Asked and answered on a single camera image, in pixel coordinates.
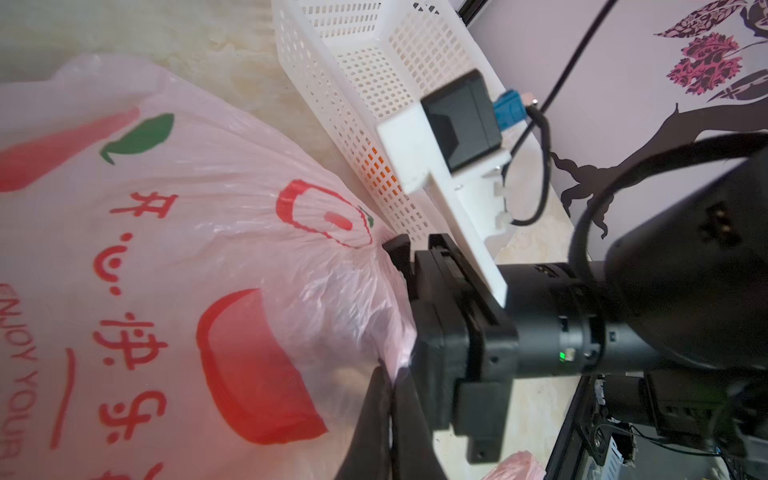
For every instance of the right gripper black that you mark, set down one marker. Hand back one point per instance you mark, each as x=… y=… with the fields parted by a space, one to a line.
x=464 y=356

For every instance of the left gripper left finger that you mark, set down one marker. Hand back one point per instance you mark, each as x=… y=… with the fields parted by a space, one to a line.
x=369 y=453

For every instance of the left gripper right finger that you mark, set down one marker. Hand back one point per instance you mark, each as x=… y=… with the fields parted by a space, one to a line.
x=412 y=455

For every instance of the pink printed plastic bag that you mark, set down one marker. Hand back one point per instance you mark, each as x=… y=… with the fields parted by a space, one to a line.
x=185 y=293

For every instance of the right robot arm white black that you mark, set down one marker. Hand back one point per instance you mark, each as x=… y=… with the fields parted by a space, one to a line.
x=674 y=320

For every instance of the white perforated plastic basket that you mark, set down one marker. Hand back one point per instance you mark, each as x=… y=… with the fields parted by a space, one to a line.
x=356 y=63

